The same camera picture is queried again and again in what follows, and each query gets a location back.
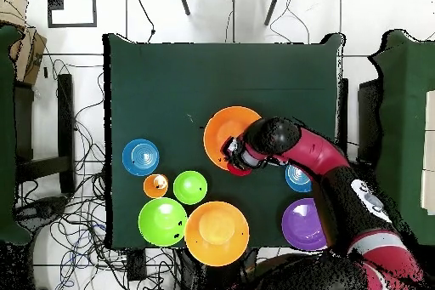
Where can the large orange bowl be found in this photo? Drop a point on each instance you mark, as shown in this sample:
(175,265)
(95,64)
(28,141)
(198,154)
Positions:
(216,234)
(221,130)

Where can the purple bowl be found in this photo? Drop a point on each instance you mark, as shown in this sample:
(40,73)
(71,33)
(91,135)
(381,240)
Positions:
(300,225)

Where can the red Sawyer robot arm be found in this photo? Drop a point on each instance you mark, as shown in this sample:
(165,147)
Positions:
(316,154)

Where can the white box stack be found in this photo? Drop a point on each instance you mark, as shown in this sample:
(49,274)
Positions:
(430,116)

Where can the small green bowl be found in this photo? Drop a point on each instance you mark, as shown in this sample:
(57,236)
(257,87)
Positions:
(190,187)

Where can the blue bowl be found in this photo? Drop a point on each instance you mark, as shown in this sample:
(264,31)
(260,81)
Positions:
(297,181)
(140,157)

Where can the dark green table cloth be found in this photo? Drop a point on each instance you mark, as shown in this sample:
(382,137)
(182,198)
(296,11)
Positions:
(204,82)

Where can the orange cup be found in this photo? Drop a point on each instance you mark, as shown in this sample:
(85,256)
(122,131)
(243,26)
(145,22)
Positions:
(154,186)

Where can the large green bowl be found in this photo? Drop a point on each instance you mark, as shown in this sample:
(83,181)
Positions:
(162,222)

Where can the black power strip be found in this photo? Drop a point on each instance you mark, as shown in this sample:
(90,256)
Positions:
(136,266)

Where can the black tripod leg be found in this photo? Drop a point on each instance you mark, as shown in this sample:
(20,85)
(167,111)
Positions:
(273,6)
(183,1)

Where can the dark green covered table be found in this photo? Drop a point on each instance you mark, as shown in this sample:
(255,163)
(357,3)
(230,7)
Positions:
(404,116)
(6,133)

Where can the cardboard box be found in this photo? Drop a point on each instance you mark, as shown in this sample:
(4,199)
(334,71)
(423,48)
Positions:
(30,55)

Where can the black metal stand frame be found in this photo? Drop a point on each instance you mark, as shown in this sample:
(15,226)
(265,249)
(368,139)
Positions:
(66,116)

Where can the black pedestal foot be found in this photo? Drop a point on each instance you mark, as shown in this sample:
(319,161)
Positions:
(44,208)

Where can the black floor frame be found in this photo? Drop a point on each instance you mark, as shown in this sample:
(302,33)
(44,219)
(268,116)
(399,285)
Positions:
(55,0)

